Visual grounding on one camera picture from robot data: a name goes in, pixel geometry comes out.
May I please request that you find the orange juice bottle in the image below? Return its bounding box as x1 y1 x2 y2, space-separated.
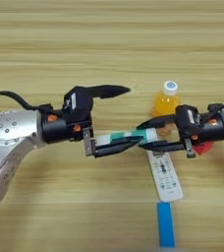
151 80 182 138

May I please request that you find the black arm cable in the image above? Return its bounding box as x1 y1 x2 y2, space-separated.
200 99 224 124
0 91 55 113

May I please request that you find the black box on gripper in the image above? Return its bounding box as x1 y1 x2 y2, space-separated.
62 86 94 124
175 104 202 139

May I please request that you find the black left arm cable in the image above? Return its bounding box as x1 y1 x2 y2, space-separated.
0 91 55 113

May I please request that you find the blue rectangular block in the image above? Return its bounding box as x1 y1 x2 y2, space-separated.
156 202 176 248

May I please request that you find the green and white tube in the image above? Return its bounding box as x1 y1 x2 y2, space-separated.
95 127 158 148

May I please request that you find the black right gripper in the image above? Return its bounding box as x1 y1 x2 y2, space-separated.
136 103 224 159

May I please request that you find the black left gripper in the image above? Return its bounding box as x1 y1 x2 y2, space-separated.
40 84 143 158

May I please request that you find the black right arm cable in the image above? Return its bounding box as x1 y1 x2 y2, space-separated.
200 99 224 124

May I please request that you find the red cube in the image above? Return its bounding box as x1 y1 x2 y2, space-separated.
192 141 215 157

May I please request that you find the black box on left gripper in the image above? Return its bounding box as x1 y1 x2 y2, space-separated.
62 86 94 124

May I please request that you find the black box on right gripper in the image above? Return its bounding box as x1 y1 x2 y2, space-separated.
175 104 202 139

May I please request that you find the white remote control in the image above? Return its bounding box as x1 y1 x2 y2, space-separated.
146 149 184 203

